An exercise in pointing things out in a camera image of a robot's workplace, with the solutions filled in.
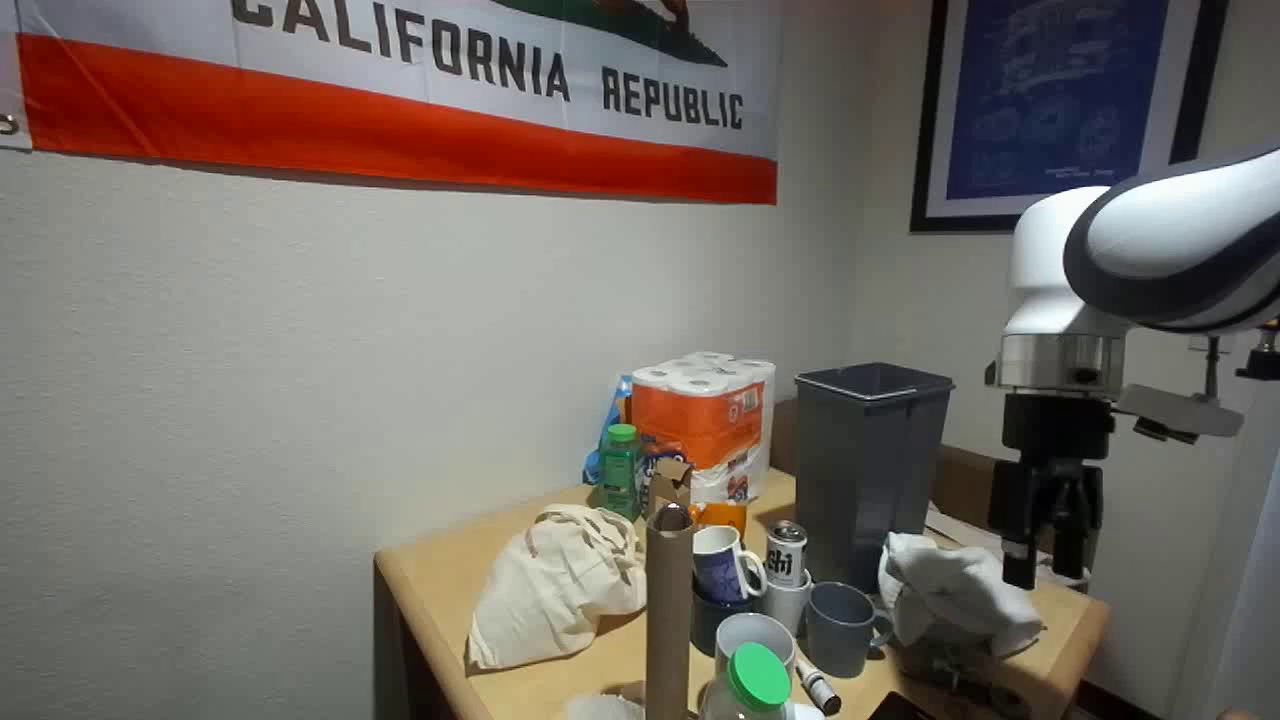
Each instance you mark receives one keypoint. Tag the labelled bottle with green lid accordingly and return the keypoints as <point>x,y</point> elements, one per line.
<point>758,679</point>

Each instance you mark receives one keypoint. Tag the paper towel roll pack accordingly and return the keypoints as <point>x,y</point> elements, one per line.
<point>701,415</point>

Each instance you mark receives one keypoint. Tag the dark blue mug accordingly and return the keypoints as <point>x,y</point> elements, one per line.
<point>709,626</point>

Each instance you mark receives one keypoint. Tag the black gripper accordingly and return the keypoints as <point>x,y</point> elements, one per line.
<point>1054,440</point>

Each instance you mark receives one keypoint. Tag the slim green plastic bottle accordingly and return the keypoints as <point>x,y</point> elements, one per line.
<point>618,473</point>

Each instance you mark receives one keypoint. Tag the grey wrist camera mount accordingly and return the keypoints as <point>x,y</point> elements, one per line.
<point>1180,408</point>

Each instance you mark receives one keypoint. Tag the orange cup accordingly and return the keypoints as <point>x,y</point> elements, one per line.
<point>724,515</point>

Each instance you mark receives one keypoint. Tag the black framed blue poster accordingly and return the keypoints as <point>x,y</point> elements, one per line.
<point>1054,92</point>

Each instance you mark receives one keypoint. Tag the grey mug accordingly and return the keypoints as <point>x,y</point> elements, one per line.
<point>838,632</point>

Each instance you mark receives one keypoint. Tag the pale grey cup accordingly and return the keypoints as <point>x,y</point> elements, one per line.
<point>784,607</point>

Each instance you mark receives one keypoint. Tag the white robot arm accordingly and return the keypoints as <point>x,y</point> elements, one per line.
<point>1173,227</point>

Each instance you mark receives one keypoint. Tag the brown box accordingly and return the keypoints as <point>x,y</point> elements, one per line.
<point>962,480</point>

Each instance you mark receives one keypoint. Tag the white marker pen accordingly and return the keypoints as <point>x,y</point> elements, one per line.
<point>817,689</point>

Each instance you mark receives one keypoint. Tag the teal spray bottle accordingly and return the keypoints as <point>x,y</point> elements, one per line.
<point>593,451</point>

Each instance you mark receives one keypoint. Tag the blue and white mug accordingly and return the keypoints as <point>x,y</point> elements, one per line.
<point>723,565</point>

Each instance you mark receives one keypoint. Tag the crumpled white cloth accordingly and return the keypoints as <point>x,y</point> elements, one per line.
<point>954,587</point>

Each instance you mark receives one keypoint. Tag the printed metal can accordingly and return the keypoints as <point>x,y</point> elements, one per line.
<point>784,549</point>

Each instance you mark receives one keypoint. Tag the California Republic flag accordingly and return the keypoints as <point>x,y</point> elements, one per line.
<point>403,132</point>

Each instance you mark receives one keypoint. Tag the beige cloth bag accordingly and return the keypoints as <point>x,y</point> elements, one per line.
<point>552,587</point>

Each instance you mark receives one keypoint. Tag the dark grey plastic bin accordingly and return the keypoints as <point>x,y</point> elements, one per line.
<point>864,464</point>

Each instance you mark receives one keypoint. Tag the brown cardboard tube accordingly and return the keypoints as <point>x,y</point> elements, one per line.
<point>668,613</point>

